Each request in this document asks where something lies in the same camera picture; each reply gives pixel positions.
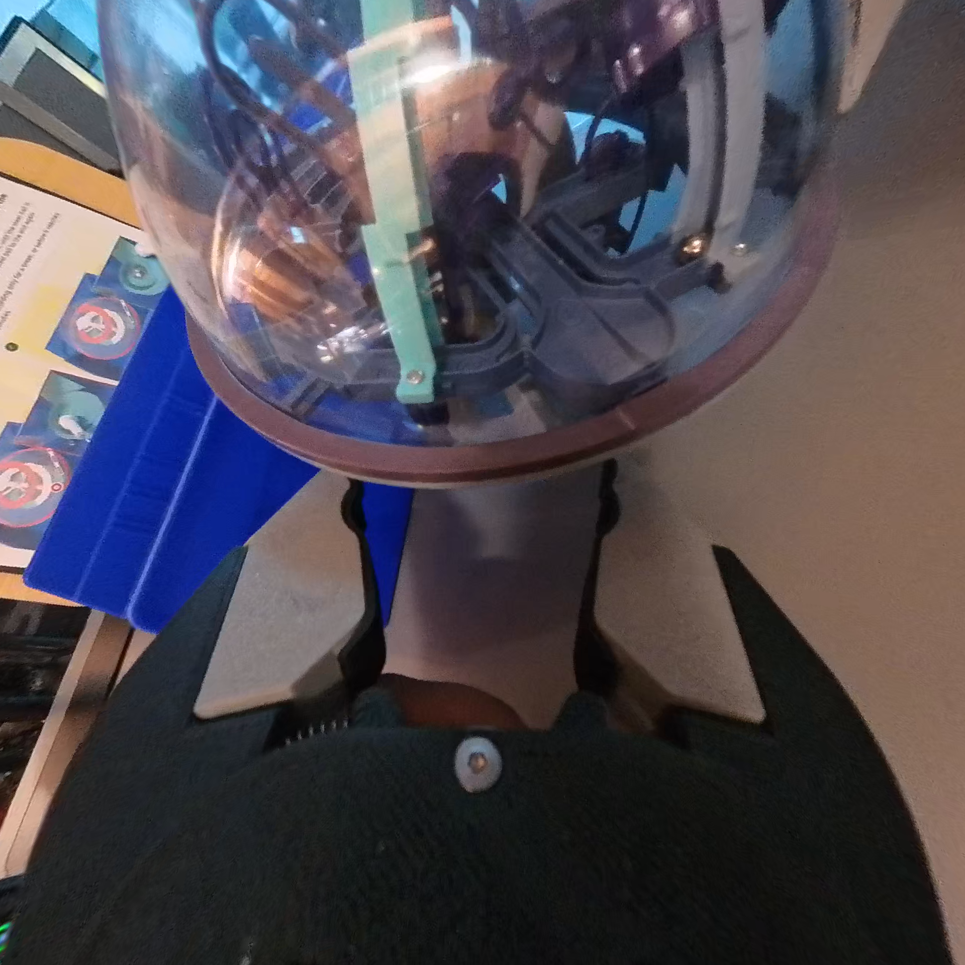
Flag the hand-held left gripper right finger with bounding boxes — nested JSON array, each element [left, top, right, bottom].
[[570, 460, 767, 726]]

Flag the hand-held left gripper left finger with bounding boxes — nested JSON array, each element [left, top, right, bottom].
[[193, 476, 389, 719]]

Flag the clear maze ball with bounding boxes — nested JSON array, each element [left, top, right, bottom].
[[96, 0, 844, 495]]

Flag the blue plastic bin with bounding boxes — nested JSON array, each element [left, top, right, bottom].
[[23, 290, 416, 636]]

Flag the printed instruction sheet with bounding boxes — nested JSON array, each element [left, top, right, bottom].
[[0, 172, 163, 571]]

